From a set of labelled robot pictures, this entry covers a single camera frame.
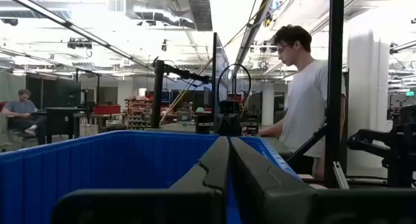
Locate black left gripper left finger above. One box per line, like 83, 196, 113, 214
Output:
51, 136, 230, 224

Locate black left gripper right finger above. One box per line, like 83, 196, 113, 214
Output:
229, 136, 416, 224

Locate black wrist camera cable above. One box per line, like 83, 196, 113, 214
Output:
216, 63, 252, 105

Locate person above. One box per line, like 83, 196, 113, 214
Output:
1, 88, 48, 145
258, 24, 348, 179

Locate pale green curtain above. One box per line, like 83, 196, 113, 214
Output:
0, 69, 27, 103

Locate black computer monitor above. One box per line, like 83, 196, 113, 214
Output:
53, 81, 83, 108

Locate wooden workbench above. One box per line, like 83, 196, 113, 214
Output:
73, 112, 127, 134

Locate shelf rack with parts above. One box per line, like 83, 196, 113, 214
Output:
125, 96, 153, 131

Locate black monitor stand pole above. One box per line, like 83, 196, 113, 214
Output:
150, 56, 212, 129

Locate red storage bin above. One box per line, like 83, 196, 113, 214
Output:
94, 104, 122, 115

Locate black aluminium rig frame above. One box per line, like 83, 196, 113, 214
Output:
285, 0, 350, 190

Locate black office desk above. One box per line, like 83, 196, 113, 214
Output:
44, 106, 86, 144

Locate long wooden pole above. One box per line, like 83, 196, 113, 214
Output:
160, 56, 215, 123

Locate blue plastic ribbed bin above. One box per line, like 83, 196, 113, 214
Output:
0, 129, 303, 224

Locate black ceiling-mounted device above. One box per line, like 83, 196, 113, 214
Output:
66, 37, 94, 51

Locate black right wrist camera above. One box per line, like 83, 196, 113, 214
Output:
219, 99, 241, 116

